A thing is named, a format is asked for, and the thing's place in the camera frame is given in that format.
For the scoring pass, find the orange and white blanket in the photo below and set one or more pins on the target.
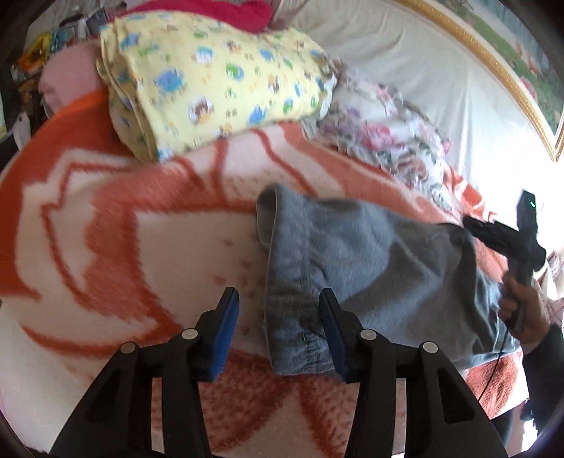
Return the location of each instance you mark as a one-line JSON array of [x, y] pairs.
[[132, 246]]

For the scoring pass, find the white bed sheet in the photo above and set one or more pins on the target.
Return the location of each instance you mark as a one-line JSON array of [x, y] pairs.
[[423, 61]]

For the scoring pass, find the pink pillow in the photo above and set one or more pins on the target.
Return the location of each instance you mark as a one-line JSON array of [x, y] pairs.
[[68, 79]]

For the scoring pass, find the floral cloth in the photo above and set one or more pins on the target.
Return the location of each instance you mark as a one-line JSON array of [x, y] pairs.
[[387, 132]]

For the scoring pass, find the red cloth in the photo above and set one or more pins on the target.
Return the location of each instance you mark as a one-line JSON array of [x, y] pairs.
[[194, 9]]

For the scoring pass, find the grey pants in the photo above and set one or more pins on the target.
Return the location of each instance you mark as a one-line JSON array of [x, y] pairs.
[[374, 282]]

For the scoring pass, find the person's right hand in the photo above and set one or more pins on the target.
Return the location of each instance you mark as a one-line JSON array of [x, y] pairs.
[[526, 308]]

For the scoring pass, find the gold framed picture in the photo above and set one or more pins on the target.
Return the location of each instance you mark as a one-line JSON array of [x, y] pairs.
[[511, 53]]

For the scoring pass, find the yellow printed folded blanket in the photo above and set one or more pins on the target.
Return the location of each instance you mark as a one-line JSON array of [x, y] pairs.
[[211, 75]]

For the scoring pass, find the person's right forearm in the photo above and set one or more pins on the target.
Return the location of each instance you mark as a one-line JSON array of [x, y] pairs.
[[544, 365]]

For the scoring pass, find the clutter of colourful items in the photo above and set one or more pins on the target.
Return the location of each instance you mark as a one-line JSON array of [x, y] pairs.
[[48, 44]]

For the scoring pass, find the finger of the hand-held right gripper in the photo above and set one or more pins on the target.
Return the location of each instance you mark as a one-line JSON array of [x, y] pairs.
[[478, 231]]

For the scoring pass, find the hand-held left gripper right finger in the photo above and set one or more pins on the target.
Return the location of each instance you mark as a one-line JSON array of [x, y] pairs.
[[331, 334]]

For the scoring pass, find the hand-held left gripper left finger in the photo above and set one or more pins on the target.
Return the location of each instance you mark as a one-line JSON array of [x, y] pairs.
[[224, 334]]

